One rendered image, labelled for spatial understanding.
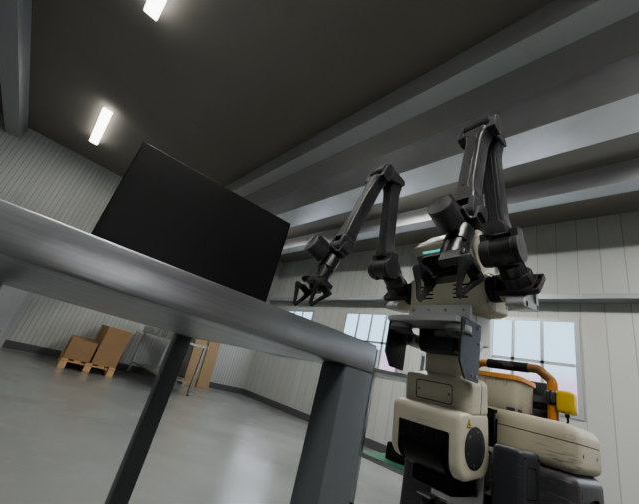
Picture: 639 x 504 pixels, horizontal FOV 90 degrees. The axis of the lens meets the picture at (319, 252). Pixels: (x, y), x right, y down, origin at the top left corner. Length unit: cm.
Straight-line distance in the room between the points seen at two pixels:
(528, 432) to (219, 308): 110
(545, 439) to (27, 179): 758
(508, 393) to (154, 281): 122
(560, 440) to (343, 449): 93
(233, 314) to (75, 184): 743
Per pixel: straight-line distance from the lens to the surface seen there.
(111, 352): 624
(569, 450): 123
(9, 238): 26
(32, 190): 758
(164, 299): 26
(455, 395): 106
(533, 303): 110
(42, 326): 735
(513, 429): 127
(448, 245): 74
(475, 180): 91
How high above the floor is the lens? 75
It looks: 21 degrees up
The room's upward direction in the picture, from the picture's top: 15 degrees clockwise
